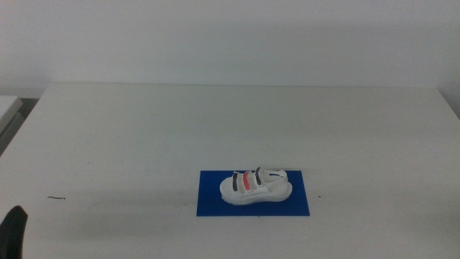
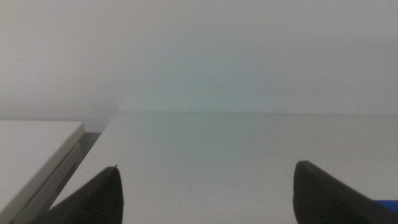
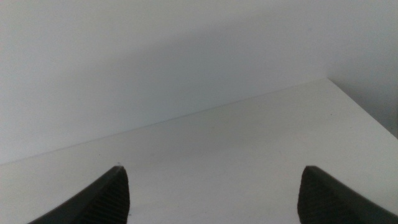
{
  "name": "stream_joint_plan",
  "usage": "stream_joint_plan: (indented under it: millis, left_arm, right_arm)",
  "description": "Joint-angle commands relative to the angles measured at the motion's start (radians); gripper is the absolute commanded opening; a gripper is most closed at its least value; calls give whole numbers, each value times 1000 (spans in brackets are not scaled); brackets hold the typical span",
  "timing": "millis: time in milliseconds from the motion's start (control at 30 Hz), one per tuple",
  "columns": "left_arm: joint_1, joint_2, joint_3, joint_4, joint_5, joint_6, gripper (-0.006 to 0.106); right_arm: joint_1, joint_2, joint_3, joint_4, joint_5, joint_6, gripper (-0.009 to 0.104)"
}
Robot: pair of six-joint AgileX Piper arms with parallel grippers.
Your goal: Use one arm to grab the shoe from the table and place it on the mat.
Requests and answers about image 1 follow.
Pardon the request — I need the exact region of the white side table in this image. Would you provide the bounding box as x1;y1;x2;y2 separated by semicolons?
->
0;95;24;154

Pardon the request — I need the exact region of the blue rectangular mat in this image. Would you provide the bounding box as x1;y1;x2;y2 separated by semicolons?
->
195;170;311;217

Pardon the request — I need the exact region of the white sandal shoe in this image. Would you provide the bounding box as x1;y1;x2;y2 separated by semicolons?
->
218;166;293;206

